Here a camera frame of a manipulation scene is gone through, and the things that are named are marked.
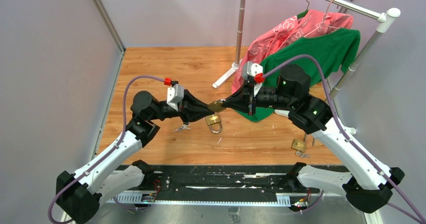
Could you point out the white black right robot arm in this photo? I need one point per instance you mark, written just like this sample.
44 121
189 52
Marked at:
367 184

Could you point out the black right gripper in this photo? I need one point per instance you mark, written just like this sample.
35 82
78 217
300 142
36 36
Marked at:
244 101

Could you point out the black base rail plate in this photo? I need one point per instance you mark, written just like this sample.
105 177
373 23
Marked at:
222 183

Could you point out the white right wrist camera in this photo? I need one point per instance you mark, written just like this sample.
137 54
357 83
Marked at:
252 73

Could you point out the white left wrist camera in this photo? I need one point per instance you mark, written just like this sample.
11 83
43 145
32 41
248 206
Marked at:
175 95

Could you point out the green t-shirt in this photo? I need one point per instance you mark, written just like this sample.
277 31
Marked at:
306 59

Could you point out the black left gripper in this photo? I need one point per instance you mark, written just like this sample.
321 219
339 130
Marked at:
190 109

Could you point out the metal clothes rack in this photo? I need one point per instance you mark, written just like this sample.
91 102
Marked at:
384 19

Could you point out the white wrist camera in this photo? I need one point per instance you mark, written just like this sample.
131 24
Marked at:
175 95
252 73

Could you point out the small loose key bunch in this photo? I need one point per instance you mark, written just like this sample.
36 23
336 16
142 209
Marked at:
182 128

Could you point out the pink printed shirt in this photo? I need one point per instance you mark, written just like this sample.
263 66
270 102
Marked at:
311 22

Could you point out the large brass padlock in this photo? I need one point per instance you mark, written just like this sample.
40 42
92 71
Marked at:
216 106

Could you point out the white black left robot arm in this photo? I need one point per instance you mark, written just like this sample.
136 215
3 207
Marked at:
82 192

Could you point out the small brass padlock with key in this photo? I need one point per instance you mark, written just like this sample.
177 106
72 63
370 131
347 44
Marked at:
300 147

